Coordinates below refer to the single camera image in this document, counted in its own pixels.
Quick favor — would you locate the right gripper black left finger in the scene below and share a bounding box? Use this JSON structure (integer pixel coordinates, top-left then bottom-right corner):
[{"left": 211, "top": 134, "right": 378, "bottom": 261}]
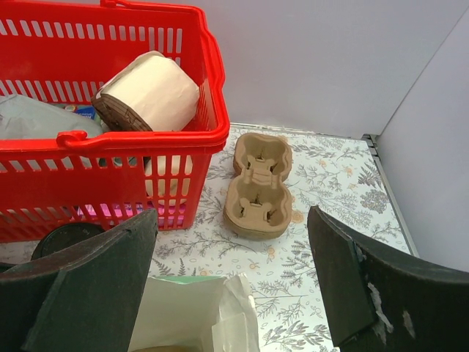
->
[{"left": 1, "top": 210, "right": 158, "bottom": 351}]

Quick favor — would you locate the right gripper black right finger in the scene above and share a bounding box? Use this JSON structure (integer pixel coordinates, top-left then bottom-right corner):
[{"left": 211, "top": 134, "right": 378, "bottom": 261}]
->
[{"left": 307, "top": 206, "right": 468, "bottom": 351}]

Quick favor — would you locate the black paper coffee cup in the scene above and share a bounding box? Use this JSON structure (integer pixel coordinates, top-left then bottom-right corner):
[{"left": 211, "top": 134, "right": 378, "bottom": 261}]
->
[{"left": 31, "top": 222, "right": 105, "bottom": 260}]

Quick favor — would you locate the green illustrated paper bag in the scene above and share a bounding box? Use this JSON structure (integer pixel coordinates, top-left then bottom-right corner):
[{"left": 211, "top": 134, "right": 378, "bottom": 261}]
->
[{"left": 129, "top": 274, "right": 259, "bottom": 351}]

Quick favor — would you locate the brown cardboard cup carrier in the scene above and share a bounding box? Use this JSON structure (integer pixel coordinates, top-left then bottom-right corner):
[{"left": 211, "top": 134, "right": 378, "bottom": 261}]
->
[{"left": 134, "top": 345, "right": 199, "bottom": 352}]

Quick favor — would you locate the floral patterned table mat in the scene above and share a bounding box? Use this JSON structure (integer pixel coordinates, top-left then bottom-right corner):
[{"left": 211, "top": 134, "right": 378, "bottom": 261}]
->
[{"left": 146, "top": 127, "right": 407, "bottom": 351}]

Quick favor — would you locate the stack of spare cup carriers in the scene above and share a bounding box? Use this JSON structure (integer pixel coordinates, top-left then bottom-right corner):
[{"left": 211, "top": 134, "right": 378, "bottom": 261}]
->
[{"left": 224, "top": 133, "right": 292, "bottom": 241}]

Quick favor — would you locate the grey foil pouch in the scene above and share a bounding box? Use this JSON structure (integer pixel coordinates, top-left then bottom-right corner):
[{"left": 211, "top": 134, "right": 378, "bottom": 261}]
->
[{"left": 1, "top": 95, "right": 103, "bottom": 140}]

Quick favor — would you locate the red plastic shopping basket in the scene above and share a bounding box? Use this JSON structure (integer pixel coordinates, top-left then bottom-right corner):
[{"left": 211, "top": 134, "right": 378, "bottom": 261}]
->
[{"left": 1, "top": 1, "right": 229, "bottom": 243}]

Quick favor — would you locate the aluminium frame rail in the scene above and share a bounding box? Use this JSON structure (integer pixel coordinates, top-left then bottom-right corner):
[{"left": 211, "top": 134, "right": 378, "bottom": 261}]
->
[{"left": 361, "top": 133, "right": 420, "bottom": 258}]

